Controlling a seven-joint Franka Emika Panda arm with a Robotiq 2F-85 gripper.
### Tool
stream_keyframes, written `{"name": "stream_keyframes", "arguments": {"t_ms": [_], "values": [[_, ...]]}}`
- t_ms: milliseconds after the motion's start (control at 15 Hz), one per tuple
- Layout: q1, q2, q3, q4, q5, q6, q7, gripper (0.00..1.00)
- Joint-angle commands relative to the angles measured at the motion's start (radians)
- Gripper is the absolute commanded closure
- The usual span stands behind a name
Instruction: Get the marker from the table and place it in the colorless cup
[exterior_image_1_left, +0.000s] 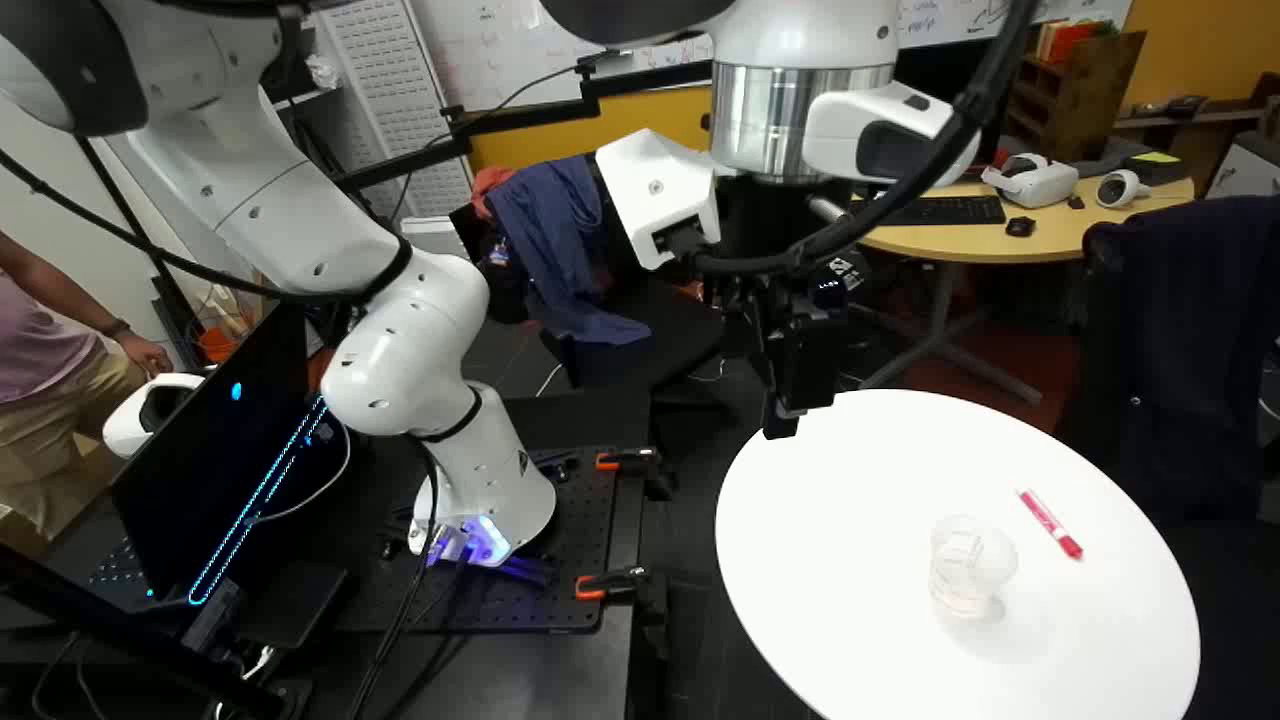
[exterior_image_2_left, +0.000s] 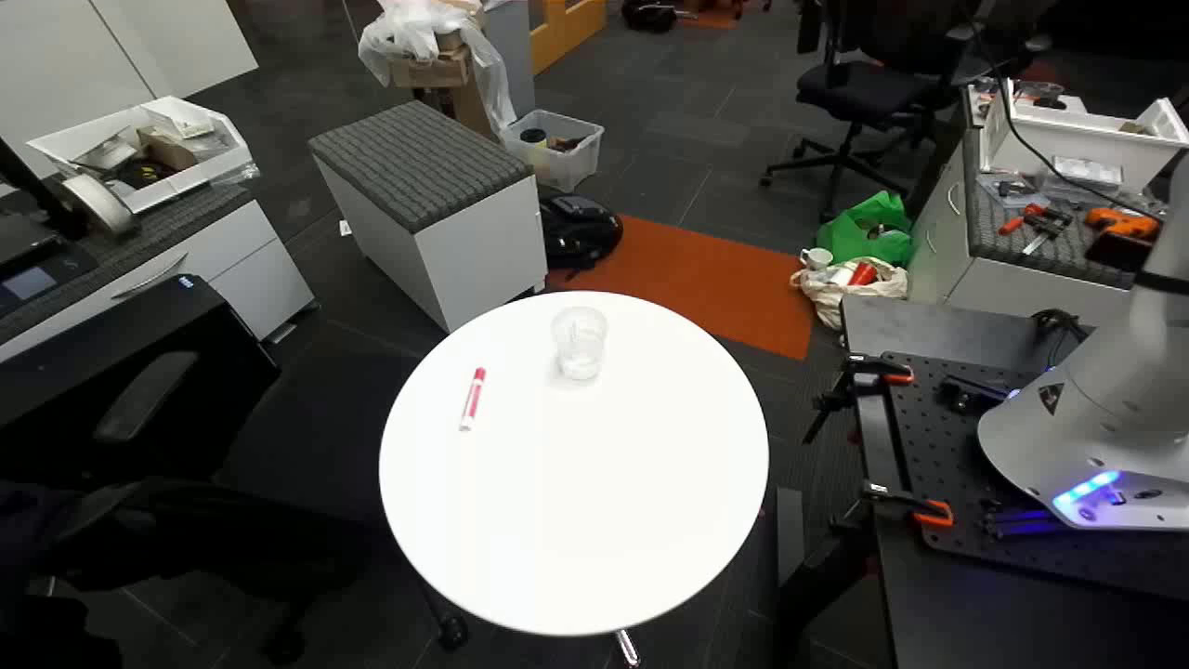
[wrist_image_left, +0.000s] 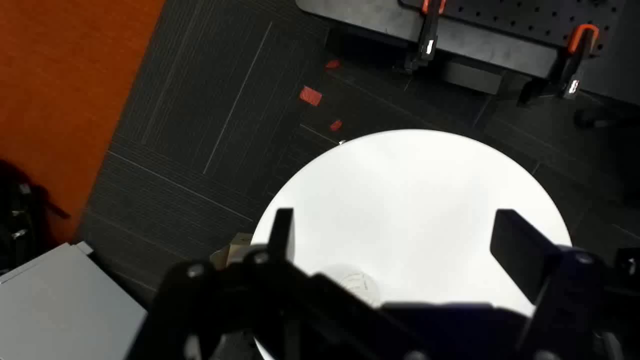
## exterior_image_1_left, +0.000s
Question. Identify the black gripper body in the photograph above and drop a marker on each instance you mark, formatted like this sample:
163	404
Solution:
783	246

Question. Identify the black computer mouse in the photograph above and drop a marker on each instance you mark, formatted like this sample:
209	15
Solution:
1023	224

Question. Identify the white VR headset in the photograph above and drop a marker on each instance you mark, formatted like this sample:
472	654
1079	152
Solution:
140	412
1032	181

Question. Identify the black computer case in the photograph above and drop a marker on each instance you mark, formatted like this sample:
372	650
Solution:
202	481

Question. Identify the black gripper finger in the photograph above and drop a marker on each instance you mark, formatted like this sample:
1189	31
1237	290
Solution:
786	387
823	360

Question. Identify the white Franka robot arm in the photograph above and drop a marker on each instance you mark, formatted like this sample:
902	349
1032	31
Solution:
264	187

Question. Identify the black metal bar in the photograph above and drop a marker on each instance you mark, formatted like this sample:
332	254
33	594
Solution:
82	594

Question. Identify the black boom bar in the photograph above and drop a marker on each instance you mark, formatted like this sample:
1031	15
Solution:
401	158

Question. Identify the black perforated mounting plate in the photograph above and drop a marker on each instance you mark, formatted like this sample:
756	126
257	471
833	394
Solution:
585	532

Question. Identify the clear plastic cup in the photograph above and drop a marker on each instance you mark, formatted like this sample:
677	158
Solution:
965	586

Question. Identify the black keyboard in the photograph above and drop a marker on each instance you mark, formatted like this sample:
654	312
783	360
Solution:
954	209

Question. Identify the black chair with jacket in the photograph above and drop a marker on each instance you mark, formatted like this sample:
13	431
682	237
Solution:
654	334

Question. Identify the black office chair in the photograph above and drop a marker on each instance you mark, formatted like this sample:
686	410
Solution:
1186	344

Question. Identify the person bare forearm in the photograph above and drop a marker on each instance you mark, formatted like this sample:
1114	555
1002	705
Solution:
66	285

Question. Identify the person hand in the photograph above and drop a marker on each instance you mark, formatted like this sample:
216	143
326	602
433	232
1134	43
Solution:
147	353

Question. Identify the brown wooden shelf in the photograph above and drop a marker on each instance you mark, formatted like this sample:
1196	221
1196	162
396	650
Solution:
1083	87

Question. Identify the round wooden desk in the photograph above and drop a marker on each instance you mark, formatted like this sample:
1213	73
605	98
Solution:
960	240

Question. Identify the black computer monitor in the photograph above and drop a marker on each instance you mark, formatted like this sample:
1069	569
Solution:
943	73

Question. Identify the whiteboard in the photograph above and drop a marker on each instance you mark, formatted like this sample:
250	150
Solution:
532	43

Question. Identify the red marker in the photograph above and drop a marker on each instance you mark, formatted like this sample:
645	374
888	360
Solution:
1051	525

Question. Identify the white perforated panel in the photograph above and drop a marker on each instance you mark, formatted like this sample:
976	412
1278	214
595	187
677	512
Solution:
384	81

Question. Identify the white VR controller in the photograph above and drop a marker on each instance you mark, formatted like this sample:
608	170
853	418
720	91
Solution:
1123	187

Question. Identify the grey box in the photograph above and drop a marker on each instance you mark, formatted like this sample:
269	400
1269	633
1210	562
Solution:
1244	170

